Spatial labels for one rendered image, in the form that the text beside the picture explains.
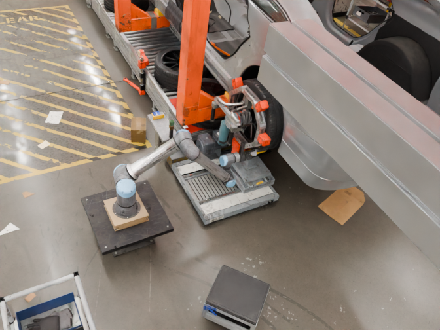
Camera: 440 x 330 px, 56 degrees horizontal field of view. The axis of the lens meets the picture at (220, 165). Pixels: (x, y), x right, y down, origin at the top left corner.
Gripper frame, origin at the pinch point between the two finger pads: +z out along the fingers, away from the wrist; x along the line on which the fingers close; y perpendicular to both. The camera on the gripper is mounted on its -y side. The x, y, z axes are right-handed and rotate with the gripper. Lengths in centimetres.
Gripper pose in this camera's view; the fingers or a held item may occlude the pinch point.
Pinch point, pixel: (256, 149)
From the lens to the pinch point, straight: 377.5
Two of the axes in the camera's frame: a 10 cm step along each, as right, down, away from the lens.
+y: 2.3, 9.7, 0.7
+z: 8.8, -2.4, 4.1
